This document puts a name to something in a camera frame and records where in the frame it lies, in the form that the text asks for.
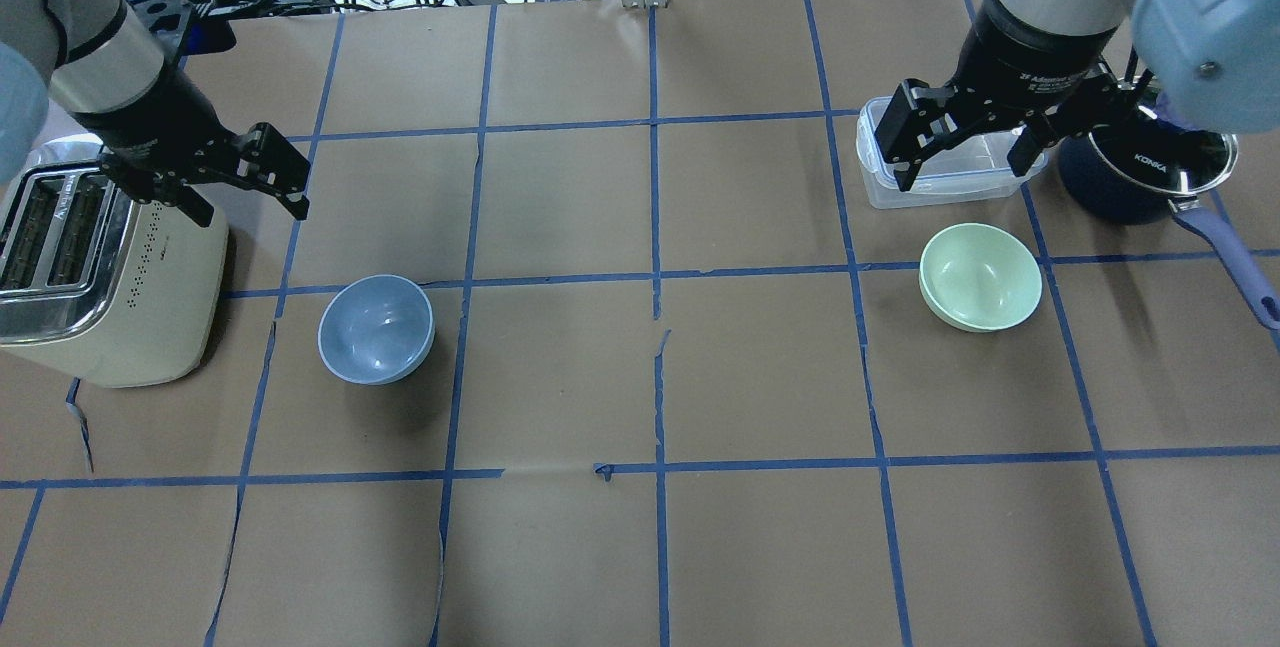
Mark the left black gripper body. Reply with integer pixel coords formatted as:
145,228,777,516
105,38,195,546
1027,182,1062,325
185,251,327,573
97,111,246,208

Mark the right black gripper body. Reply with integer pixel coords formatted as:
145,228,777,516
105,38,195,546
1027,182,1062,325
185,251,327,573
945,12,1140,136

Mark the green bowl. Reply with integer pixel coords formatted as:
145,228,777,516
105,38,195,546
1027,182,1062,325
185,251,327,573
918,223,1044,333

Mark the blue bowl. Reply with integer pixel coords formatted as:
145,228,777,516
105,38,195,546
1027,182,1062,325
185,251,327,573
316,274,436,386

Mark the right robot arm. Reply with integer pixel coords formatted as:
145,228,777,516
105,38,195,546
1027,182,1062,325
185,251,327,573
876,0,1279,192

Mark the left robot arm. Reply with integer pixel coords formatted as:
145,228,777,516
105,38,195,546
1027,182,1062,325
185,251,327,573
1,0,310,227

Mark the clear plastic food container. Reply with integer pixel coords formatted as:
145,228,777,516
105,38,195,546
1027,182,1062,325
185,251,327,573
856,96,1048,210

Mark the dark blue saucepan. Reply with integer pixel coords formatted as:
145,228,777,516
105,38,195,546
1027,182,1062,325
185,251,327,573
1057,97,1279,331

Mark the cream toaster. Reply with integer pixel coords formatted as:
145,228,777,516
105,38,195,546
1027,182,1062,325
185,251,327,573
1,135,230,388

